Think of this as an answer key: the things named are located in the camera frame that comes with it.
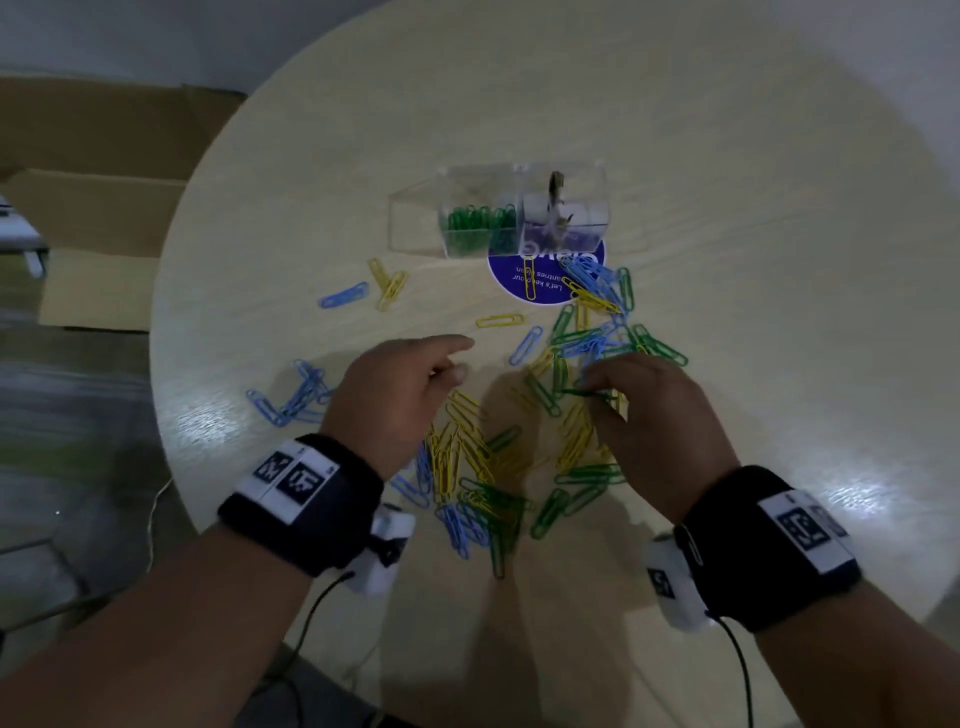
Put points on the person's right forearm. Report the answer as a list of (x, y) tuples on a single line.
[(855, 660)]

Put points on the person's left forearm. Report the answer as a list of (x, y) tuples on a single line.
[(172, 637)]

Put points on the person's right thumb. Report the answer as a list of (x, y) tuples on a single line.
[(604, 420)]

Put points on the person's left thumb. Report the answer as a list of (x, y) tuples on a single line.
[(450, 376)]

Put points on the cluster of blue paper clips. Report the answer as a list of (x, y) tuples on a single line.
[(292, 397)]

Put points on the white marker tag plate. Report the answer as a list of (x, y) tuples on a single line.
[(806, 529), (289, 480)]

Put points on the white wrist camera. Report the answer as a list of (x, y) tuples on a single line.
[(671, 585), (386, 551)]

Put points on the clear plastic compartment box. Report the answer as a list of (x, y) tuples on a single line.
[(480, 202)]

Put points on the white furniture piece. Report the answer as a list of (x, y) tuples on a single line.
[(19, 236)]

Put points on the single green paper clip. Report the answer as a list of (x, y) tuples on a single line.
[(581, 392)]

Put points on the person's right hand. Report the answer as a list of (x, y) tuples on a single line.
[(667, 435)]

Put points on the heap of boxed green clips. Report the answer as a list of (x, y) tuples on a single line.
[(478, 229)]

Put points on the person's left hand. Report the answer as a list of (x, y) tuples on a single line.
[(382, 397)]

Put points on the black wristband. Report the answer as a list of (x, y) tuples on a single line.
[(742, 562), (330, 517)]

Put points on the pile of mixed paper clips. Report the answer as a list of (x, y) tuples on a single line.
[(487, 465)]

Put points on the blue paper clip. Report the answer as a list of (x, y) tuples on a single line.
[(526, 346), (343, 295)]

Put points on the small dark clip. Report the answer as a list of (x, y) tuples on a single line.
[(556, 206)]

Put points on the round blue sticker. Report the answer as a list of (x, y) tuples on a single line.
[(551, 281)]

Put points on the brown cardboard box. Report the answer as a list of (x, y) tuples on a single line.
[(97, 202)]

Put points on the yellow paper clip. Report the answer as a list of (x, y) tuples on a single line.
[(530, 279), (393, 291), (499, 321), (379, 273)]

